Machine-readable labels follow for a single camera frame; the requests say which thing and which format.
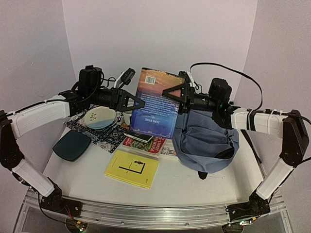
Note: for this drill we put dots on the patterned patchwork placemat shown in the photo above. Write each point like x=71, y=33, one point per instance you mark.
x=108, y=138

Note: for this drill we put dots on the cream and blue plate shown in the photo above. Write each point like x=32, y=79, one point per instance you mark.
x=99, y=117

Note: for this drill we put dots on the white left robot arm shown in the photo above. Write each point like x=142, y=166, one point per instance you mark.
x=15, y=152

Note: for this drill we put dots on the white ribbed mug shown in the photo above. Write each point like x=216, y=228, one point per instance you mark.
x=127, y=117

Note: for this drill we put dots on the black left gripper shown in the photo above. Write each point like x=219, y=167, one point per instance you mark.
x=119, y=99

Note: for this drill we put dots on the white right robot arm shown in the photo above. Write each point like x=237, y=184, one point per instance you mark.
x=280, y=137

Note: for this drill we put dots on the green Alice in Wonderland book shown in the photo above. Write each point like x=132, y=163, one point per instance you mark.
x=138, y=136

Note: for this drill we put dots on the red floral book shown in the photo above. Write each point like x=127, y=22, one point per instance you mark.
x=152, y=147

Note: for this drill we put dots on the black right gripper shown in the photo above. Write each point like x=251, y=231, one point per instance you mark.
x=190, y=95

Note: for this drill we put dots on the blue grey backpack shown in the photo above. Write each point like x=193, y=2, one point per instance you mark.
x=201, y=145

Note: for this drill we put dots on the white floral notebook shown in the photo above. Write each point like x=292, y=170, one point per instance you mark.
x=168, y=148

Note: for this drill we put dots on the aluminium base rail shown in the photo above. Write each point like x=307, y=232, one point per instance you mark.
x=34, y=217

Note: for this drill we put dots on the yellow book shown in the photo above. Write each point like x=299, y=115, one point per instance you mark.
x=132, y=169

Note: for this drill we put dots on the dark blue book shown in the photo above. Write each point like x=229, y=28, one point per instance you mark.
x=158, y=116

